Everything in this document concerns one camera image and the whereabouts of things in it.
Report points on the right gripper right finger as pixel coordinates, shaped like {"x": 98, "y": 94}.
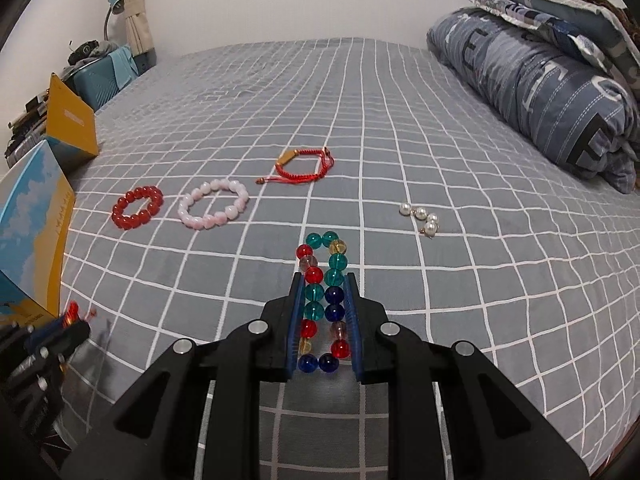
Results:
{"x": 451, "y": 412}

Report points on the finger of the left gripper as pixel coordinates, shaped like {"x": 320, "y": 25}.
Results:
{"x": 58, "y": 338}

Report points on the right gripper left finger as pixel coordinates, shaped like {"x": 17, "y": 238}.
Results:
{"x": 196, "y": 408}

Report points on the blue yellow cardboard box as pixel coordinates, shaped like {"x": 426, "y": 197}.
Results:
{"x": 37, "y": 202}

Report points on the white pearl earrings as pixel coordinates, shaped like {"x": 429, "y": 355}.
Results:
{"x": 428, "y": 221}

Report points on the grey clutter pile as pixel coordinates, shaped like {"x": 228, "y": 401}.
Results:
{"x": 36, "y": 109}

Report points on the grey checked bed sheet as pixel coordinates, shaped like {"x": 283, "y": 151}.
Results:
{"x": 214, "y": 167}

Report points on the teal storage case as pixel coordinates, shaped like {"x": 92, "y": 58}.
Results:
{"x": 98, "y": 81}

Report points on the rolled grey blue duvet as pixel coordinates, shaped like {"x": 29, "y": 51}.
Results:
{"x": 582, "y": 120}

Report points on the teal desk lamp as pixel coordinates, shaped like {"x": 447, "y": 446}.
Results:
{"x": 110, "y": 28}

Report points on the grey patterned pillow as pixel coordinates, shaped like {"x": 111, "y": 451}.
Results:
{"x": 580, "y": 29}

